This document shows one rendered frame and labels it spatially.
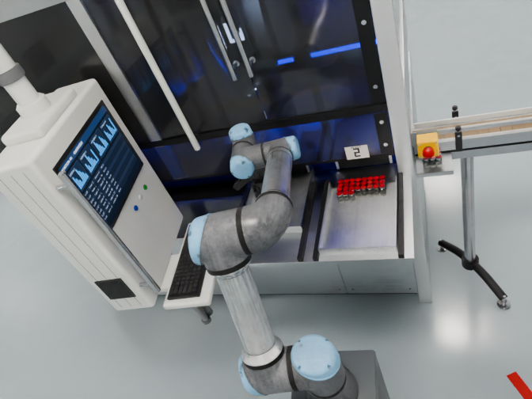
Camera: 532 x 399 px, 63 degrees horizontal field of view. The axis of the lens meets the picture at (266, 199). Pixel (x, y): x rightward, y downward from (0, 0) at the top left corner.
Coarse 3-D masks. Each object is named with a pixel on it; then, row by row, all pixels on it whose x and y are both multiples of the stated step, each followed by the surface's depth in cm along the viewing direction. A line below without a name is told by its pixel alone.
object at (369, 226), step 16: (336, 208) 166; (352, 208) 163; (368, 208) 160; (384, 208) 158; (336, 224) 160; (352, 224) 157; (368, 224) 155; (384, 224) 153; (320, 240) 152; (336, 240) 154; (352, 240) 152; (368, 240) 150; (384, 240) 148
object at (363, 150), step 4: (344, 148) 164; (348, 148) 163; (352, 148) 163; (360, 148) 162; (364, 148) 162; (348, 152) 165; (352, 152) 164; (360, 152) 164; (364, 152) 163; (368, 152) 163; (348, 156) 166; (352, 156) 166; (364, 156) 164; (368, 156) 164
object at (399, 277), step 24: (336, 264) 215; (360, 264) 211; (384, 264) 208; (408, 264) 204; (216, 288) 255; (264, 288) 244; (288, 288) 239; (312, 288) 234; (336, 288) 230; (360, 288) 225; (384, 288) 221; (408, 288) 217
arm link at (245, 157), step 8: (240, 144) 138; (248, 144) 138; (256, 144) 135; (232, 152) 138; (240, 152) 134; (248, 152) 133; (256, 152) 133; (232, 160) 134; (240, 160) 132; (248, 160) 132; (256, 160) 133; (232, 168) 133; (240, 168) 132; (248, 168) 132; (256, 168) 135; (240, 176) 135; (248, 176) 135
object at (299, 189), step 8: (312, 168) 183; (296, 176) 188; (304, 176) 186; (312, 176) 182; (296, 184) 184; (304, 184) 182; (296, 192) 180; (304, 192) 178; (248, 200) 182; (296, 200) 176; (304, 200) 175; (296, 208) 173; (304, 208) 167; (296, 216) 170; (304, 216) 166; (296, 224) 167; (288, 232) 165; (296, 232) 164
